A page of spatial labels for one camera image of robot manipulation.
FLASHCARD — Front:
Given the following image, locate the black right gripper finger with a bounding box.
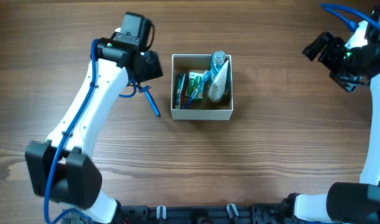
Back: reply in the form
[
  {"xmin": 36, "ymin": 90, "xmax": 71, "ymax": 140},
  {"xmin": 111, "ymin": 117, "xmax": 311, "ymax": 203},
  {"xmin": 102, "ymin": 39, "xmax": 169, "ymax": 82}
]
[
  {"xmin": 302, "ymin": 31, "xmax": 335, "ymax": 62},
  {"xmin": 329, "ymin": 72, "xmax": 364, "ymax": 93}
]

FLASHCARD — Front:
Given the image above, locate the blue disposable razor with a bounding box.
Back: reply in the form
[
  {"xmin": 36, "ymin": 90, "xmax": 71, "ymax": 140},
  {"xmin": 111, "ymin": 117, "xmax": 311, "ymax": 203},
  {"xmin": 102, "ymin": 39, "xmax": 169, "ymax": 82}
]
[{"xmin": 138, "ymin": 85, "xmax": 161, "ymax": 117}]

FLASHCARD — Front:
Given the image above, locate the Colgate toothpaste tube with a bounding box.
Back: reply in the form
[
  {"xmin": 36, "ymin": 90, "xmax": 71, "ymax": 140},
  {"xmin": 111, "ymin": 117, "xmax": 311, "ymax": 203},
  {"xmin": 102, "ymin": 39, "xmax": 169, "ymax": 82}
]
[{"xmin": 174, "ymin": 73, "xmax": 186, "ymax": 109}]

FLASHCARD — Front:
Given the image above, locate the green Dettol soap bar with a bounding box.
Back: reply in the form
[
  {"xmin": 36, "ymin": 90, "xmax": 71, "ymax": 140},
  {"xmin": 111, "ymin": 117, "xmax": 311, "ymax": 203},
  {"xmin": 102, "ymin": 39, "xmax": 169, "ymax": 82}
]
[{"xmin": 186, "ymin": 72, "xmax": 204, "ymax": 100}]

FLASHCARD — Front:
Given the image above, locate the blue white toothbrush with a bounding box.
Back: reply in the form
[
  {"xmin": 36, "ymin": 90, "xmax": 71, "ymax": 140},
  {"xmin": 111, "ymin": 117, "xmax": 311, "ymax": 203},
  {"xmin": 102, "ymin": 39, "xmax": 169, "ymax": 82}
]
[{"xmin": 183, "ymin": 70, "xmax": 211, "ymax": 110}]

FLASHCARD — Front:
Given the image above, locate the teal mouthwash bottle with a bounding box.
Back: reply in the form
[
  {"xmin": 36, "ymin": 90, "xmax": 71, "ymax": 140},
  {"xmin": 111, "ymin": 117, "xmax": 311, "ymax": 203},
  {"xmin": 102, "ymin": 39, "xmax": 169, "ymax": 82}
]
[{"xmin": 209, "ymin": 50, "xmax": 228, "ymax": 87}]

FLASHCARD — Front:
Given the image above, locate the white cream tube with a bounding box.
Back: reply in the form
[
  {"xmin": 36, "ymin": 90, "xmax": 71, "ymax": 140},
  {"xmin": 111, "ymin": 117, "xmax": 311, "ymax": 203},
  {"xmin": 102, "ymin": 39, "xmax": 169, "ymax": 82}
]
[{"xmin": 208, "ymin": 60, "xmax": 229, "ymax": 103}]

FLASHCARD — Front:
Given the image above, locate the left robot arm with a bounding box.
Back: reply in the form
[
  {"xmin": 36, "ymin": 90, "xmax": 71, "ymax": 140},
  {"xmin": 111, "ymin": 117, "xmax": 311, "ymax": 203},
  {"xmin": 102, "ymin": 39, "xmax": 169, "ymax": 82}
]
[{"xmin": 25, "ymin": 38, "xmax": 163, "ymax": 223}]

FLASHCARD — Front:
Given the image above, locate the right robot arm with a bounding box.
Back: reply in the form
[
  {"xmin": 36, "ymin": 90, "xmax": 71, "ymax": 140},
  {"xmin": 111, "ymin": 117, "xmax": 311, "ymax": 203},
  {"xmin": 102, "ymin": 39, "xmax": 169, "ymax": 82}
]
[{"xmin": 290, "ymin": 32, "xmax": 380, "ymax": 223}]

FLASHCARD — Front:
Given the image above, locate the white cardboard box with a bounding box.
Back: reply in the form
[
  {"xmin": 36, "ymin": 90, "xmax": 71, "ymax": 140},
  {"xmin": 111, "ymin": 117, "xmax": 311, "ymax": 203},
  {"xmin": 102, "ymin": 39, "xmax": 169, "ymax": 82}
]
[{"xmin": 170, "ymin": 54, "xmax": 234, "ymax": 120}]

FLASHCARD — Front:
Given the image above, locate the right blue cable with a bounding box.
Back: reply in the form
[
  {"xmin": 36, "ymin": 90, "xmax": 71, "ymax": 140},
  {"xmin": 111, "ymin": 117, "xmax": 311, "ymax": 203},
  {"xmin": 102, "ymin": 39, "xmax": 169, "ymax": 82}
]
[{"xmin": 320, "ymin": 3, "xmax": 380, "ymax": 38}]

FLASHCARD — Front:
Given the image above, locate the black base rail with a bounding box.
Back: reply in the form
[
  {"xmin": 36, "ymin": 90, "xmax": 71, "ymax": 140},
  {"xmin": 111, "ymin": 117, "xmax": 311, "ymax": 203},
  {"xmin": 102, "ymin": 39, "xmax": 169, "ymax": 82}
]
[{"xmin": 61, "ymin": 203, "xmax": 303, "ymax": 224}]

